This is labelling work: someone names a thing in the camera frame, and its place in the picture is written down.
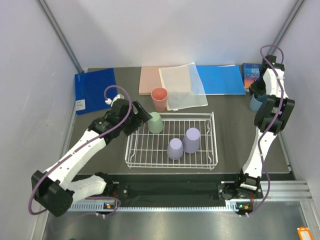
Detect Jane Eyre paperback book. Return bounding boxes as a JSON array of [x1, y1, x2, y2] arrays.
[[242, 63, 261, 92]]

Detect orange key tag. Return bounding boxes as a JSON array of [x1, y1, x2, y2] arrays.
[[297, 226, 313, 240]]

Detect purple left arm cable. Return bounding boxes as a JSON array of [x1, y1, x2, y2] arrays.
[[27, 85, 133, 216]]

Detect white slotted cable duct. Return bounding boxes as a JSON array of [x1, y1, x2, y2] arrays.
[[67, 200, 250, 213]]

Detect large purple cup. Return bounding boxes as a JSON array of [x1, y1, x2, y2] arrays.
[[182, 127, 201, 154]]

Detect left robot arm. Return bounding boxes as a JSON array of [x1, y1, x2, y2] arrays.
[[30, 99, 152, 217]]

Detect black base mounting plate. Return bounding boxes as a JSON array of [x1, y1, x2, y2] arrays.
[[72, 174, 263, 208]]

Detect white wire dish rack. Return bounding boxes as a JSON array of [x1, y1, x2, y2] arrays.
[[124, 112, 218, 171]]

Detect light blue folder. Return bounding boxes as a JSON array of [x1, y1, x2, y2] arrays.
[[196, 65, 246, 96]]

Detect pink board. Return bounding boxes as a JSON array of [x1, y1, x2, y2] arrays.
[[138, 66, 163, 96]]

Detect pink cup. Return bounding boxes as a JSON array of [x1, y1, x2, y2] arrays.
[[151, 87, 168, 112]]

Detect white mesh bag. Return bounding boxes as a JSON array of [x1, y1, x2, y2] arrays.
[[158, 62, 208, 112]]

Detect blue cup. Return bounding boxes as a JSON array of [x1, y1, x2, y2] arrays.
[[249, 94, 267, 112]]

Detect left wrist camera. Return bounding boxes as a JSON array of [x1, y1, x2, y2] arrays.
[[105, 94, 125, 106]]

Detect small purple cup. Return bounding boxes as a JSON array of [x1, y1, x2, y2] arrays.
[[167, 138, 184, 160]]

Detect green cup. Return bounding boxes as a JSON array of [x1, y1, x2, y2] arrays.
[[147, 112, 164, 134]]

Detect dark blue folder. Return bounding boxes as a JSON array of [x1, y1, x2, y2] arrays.
[[74, 68, 116, 115]]

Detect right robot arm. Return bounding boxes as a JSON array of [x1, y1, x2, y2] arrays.
[[233, 55, 295, 198]]

